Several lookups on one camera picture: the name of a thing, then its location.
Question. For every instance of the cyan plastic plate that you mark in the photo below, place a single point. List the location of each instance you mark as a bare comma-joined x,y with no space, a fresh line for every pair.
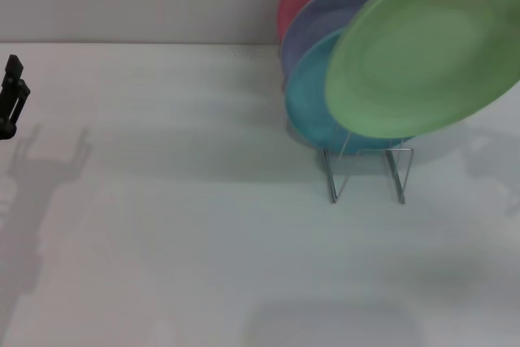
308,111

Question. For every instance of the green plastic plate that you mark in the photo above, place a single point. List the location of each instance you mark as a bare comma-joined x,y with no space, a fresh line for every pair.
418,50

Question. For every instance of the purple plastic plate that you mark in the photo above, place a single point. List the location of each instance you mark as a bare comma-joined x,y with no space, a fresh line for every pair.
321,18

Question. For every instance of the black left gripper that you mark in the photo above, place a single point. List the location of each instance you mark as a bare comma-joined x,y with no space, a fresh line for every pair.
6,129

